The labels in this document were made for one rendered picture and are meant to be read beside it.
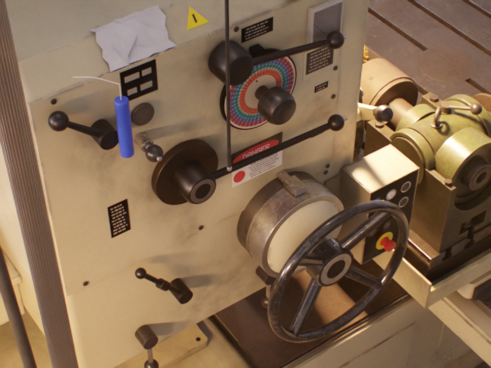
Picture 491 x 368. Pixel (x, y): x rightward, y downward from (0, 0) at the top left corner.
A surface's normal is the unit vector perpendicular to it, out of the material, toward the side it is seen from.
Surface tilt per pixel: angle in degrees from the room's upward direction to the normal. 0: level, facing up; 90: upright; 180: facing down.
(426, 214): 90
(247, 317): 0
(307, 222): 61
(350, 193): 90
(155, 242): 90
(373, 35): 0
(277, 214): 33
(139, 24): 56
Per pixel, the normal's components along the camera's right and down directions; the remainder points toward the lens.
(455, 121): 0.13, -0.58
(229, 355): 0.00, -0.73
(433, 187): -0.82, 0.39
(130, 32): 0.35, -0.38
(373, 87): -0.48, -0.36
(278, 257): 0.08, 0.68
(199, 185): 0.57, 0.56
